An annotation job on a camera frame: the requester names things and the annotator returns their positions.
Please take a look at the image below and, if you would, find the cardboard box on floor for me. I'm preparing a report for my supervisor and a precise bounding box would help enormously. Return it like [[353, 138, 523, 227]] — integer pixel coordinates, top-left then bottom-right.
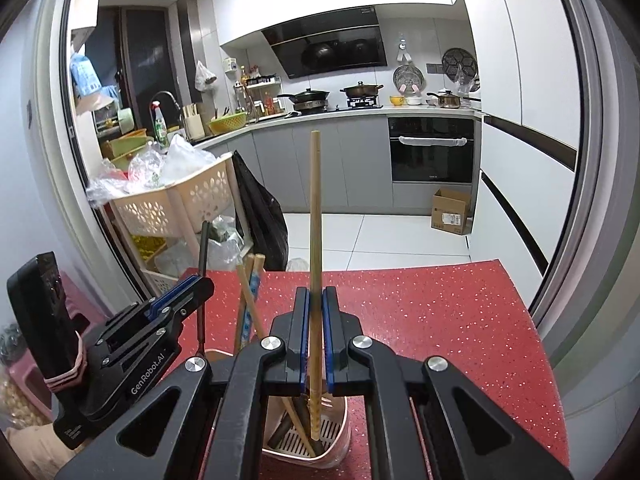
[[432, 188, 472, 235]]

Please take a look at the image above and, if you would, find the brown pot on stove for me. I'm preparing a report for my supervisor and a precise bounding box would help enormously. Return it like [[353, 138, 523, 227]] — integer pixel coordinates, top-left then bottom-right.
[[341, 81, 384, 108]]

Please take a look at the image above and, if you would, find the beige plastic storage cart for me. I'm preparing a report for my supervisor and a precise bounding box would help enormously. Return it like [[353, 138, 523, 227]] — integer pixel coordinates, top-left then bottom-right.
[[106, 152, 254, 296]]

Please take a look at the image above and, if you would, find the black wok on stove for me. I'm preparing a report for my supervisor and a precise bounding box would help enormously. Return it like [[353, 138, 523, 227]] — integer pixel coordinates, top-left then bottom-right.
[[278, 88, 329, 113]]

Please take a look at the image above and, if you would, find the black garment hanging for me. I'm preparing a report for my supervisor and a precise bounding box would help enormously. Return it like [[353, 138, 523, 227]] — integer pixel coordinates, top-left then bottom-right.
[[232, 151, 288, 272]]

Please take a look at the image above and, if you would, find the plain wooden chopstick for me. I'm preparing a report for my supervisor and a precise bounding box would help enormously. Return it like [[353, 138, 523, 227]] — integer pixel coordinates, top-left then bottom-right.
[[234, 253, 317, 458]]

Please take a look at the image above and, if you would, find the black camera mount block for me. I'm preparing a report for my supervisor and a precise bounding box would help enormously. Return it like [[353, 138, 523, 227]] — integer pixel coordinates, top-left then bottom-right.
[[6, 252, 87, 393]]

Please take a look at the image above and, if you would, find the built-in black oven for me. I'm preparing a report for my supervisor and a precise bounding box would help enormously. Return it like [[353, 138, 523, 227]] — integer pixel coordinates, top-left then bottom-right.
[[387, 117, 475, 184]]

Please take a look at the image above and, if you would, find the black range hood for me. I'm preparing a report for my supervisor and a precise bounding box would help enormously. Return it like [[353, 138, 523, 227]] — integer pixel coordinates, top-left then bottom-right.
[[262, 6, 387, 79]]

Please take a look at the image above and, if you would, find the black handle spoon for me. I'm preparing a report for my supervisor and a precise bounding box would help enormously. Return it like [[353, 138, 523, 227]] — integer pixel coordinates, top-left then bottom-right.
[[196, 220, 210, 356], [267, 396, 311, 451]]

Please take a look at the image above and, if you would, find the blue patterned wooden chopstick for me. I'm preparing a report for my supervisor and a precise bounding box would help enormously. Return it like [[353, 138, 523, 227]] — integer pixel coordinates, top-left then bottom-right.
[[233, 254, 266, 353]]

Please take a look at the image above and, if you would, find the black kitchen faucet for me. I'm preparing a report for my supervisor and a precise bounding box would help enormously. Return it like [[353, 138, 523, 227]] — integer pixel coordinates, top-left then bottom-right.
[[149, 90, 183, 128]]

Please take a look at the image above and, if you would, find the pink plastic stool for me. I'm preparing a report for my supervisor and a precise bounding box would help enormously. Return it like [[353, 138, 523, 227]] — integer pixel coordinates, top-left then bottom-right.
[[9, 272, 106, 422]]

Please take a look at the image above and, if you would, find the beige utensil holder caddy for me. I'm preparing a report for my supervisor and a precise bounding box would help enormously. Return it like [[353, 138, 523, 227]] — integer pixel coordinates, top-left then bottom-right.
[[204, 348, 353, 469]]

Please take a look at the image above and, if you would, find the white refrigerator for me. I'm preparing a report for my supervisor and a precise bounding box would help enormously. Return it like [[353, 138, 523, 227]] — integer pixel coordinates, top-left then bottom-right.
[[465, 0, 582, 306]]

